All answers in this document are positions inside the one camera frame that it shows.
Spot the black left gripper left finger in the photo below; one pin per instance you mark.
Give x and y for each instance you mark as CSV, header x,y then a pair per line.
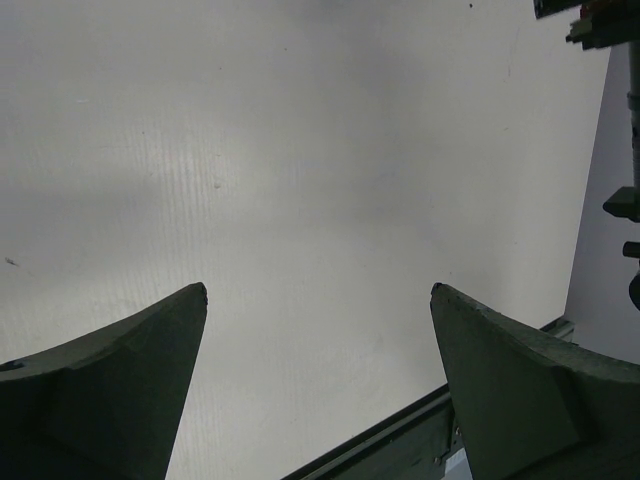
x,y
108,404

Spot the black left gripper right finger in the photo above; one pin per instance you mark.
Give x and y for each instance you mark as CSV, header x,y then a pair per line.
x,y
532,406

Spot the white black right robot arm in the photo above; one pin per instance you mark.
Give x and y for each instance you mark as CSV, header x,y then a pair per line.
x,y
605,277

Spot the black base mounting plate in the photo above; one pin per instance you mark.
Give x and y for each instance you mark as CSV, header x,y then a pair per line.
x,y
413,443

